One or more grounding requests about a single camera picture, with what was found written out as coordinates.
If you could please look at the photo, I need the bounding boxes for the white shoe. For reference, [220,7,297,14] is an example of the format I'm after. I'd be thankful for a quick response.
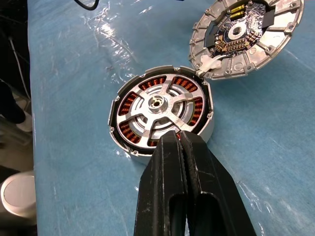
[15,110,33,133]

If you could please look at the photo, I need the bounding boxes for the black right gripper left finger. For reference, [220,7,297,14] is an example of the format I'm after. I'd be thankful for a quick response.
[133,130,195,236]

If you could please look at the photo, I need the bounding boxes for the thin white cable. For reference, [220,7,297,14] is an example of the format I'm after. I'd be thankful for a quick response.
[8,36,32,98]

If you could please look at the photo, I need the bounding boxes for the white round stool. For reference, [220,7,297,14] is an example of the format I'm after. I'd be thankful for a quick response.
[0,171,38,219]

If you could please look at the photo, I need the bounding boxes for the silver spoked rotor black rim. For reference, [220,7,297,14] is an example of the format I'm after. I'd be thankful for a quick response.
[117,73,206,148]

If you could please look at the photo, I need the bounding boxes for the silver motor housing copper windings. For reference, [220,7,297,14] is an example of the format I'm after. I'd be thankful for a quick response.
[107,64,215,166]

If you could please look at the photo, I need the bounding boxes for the black cable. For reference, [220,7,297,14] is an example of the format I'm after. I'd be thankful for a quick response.
[73,0,99,12]

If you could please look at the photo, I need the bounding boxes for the silver motor lid circuit board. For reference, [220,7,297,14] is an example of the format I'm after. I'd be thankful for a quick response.
[189,0,305,81]

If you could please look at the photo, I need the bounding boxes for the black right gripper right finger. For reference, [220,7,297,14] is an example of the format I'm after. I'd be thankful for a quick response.
[179,129,258,236]

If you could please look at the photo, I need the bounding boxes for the black trouser leg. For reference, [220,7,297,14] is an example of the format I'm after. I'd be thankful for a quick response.
[0,78,27,125]

